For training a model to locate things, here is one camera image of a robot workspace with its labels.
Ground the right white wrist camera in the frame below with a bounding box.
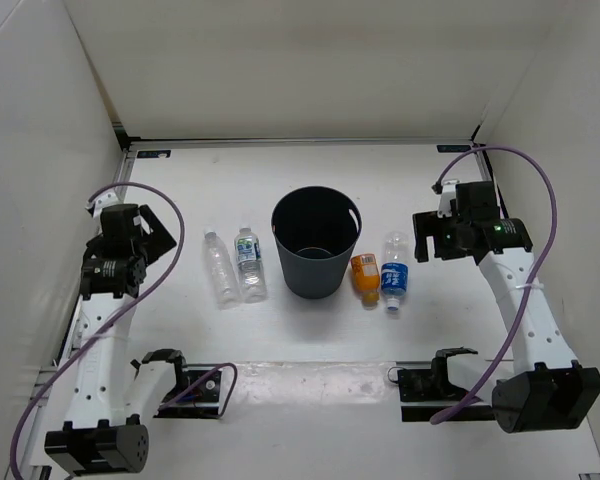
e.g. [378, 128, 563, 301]
[432, 179, 460, 218]

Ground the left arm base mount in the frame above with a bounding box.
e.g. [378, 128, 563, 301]
[155, 364, 230, 420]

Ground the dark grey plastic bin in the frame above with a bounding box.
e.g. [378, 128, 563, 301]
[271, 186, 362, 300]

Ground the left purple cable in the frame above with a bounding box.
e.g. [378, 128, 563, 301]
[8, 182, 239, 480]

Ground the clear unlabelled plastic bottle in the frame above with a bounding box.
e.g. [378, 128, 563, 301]
[203, 229, 240, 309]

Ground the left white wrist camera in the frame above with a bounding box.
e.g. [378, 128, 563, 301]
[86, 190, 122, 218]

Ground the clear bottle green label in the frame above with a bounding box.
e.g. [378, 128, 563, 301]
[234, 225, 267, 303]

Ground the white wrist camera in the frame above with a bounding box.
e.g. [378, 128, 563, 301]
[432, 179, 460, 218]
[86, 190, 122, 218]

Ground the left aluminium frame rail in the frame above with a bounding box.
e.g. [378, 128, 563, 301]
[4, 147, 134, 480]

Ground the right aluminium frame rail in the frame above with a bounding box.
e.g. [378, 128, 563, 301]
[475, 151, 497, 184]

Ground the left blue table sticker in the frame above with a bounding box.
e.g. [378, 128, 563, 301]
[136, 150, 171, 159]

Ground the right blue table sticker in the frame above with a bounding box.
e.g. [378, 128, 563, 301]
[436, 144, 471, 154]

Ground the orange plastic bottle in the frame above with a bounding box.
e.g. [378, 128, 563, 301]
[350, 253, 380, 307]

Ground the blue table sticker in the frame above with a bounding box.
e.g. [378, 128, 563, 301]
[136, 150, 171, 159]
[436, 144, 471, 154]

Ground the aluminium frame rail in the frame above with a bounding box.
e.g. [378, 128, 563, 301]
[4, 147, 134, 480]
[475, 151, 497, 184]

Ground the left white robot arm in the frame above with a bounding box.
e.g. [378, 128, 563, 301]
[44, 204, 191, 477]

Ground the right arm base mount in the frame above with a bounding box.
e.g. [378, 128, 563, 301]
[386, 362, 466, 423]

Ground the clear bottle blue label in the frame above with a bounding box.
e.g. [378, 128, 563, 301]
[380, 231, 409, 313]

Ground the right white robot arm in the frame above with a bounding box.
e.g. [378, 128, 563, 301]
[413, 180, 600, 433]

